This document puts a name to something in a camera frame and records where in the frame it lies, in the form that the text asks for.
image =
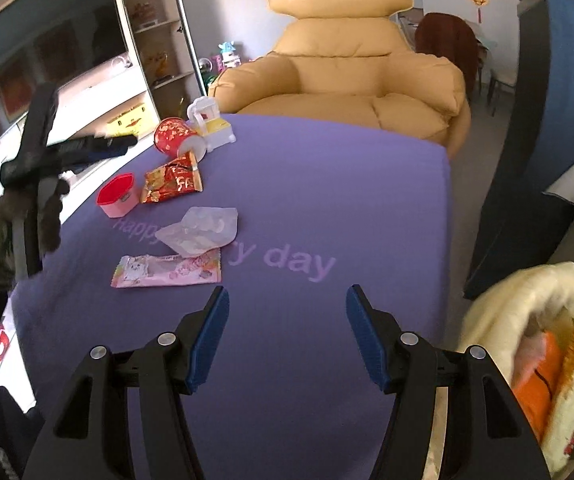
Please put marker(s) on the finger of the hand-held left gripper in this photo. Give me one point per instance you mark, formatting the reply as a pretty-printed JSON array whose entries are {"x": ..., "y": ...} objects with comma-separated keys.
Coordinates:
[{"x": 112, "y": 144}]

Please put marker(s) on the red instant noodle cup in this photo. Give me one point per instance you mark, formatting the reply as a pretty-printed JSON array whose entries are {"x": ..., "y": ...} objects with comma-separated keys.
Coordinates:
[{"x": 174, "y": 135}]

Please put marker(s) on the black television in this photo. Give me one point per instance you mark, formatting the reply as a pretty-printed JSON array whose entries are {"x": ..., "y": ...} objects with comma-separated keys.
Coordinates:
[{"x": 42, "y": 60}]

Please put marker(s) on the yellow box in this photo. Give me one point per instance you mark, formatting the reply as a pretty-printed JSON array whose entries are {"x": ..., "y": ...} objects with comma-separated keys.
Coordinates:
[{"x": 129, "y": 121}]

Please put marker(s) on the purple tablecloth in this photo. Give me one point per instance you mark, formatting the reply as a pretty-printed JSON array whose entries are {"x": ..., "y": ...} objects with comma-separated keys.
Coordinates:
[{"x": 317, "y": 200}]

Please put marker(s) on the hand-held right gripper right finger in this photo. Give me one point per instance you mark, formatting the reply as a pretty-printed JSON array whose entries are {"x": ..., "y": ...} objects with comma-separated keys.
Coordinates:
[{"x": 367, "y": 340}]

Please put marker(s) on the colourful toy figure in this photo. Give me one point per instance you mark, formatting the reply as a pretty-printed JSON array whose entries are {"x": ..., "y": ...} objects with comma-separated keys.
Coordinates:
[{"x": 228, "y": 57}]

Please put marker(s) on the pink and red container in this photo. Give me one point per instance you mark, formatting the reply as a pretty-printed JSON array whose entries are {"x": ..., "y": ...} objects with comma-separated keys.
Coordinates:
[{"x": 117, "y": 200}]

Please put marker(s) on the chair with red-brown cloth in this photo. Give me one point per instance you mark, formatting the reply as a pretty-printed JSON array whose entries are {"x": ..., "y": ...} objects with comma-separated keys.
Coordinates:
[{"x": 447, "y": 45}]

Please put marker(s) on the clear plastic wrapper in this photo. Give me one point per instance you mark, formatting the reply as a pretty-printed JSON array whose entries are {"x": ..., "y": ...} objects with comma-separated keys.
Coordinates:
[{"x": 197, "y": 232}]

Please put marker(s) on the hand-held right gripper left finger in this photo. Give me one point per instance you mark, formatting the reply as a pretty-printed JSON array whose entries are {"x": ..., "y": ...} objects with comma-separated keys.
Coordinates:
[{"x": 207, "y": 340}]

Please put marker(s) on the yellow leather armchair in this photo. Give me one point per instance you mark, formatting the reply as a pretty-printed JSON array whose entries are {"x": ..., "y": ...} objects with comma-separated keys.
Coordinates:
[{"x": 337, "y": 70}]

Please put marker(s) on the pink cat print wrapper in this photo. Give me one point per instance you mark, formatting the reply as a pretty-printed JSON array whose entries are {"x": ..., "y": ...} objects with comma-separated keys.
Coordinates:
[{"x": 167, "y": 271}]

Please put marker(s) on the orange snack packet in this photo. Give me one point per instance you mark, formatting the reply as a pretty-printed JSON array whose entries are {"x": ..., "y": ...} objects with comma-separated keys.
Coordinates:
[{"x": 537, "y": 385}]

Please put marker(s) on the white shelf unit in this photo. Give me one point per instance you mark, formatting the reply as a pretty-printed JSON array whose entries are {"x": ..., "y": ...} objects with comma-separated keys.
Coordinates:
[{"x": 164, "y": 22}]

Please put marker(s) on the pale yellow trash bag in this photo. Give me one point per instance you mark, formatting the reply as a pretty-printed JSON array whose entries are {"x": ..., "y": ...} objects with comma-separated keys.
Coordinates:
[{"x": 497, "y": 300}]

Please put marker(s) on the blue partition panel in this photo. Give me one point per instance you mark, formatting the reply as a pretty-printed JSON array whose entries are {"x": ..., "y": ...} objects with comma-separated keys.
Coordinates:
[{"x": 572, "y": 85}]

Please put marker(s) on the person's left hand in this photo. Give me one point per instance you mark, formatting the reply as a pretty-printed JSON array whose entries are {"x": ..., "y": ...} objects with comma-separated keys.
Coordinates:
[{"x": 52, "y": 220}]

